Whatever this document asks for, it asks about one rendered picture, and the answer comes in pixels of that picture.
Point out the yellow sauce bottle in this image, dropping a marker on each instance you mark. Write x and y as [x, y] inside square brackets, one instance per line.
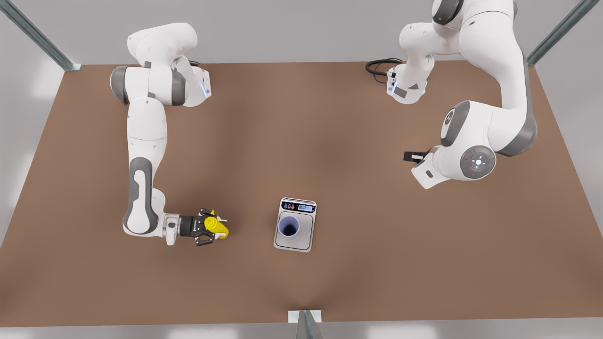
[218, 228]

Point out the blue cup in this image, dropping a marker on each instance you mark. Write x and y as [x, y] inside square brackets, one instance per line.
[289, 227]

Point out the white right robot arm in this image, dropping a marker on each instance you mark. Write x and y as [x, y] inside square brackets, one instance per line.
[146, 141]

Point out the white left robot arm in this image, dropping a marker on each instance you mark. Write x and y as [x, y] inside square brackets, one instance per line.
[490, 56]

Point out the silver digital kitchen scale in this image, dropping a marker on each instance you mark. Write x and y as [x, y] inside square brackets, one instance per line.
[301, 238]

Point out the silver frame post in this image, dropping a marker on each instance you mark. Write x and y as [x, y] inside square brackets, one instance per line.
[307, 325]
[37, 35]
[560, 30]

